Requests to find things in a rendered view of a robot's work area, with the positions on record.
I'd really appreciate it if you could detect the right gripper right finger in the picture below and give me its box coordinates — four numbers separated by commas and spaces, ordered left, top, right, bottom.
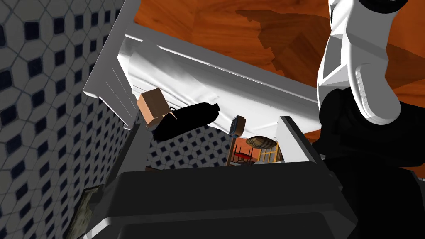
275, 116, 329, 164

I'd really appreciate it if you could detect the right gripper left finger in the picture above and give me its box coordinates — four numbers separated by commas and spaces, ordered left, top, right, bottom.
104, 121, 152, 188

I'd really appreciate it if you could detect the yellow framed window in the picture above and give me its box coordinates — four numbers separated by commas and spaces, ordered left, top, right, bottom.
257, 143, 283, 163

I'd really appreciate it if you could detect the brown plaid bowl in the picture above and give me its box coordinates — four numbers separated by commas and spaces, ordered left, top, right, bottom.
245, 135, 278, 150

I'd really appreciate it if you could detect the red chair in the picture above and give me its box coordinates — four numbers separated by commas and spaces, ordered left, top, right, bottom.
227, 137, 257, 167

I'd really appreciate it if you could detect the brown cardboard box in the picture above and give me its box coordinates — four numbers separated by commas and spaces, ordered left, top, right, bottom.
136, 88, 177, 129

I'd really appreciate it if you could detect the black bottle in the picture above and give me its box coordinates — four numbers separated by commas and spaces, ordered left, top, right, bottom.
151, 102, 221, 142

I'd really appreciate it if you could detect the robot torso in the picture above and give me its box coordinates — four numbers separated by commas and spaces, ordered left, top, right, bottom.
312, 0, 425, 239

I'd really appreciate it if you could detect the white bed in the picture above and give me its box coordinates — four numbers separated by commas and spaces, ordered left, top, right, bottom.
83, 0, 321, 141

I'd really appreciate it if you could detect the dark framed wall picture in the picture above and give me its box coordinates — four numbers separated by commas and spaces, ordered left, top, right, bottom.
64, 185, 104, 239

